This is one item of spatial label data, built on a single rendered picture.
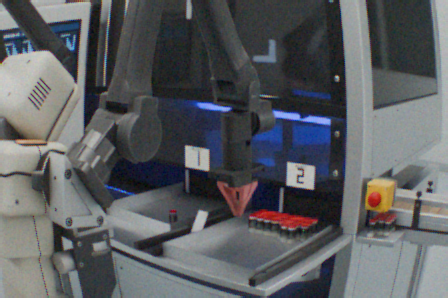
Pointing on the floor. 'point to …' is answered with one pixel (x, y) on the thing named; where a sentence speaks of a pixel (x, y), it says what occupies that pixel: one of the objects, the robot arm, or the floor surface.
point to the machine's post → (362, 85)
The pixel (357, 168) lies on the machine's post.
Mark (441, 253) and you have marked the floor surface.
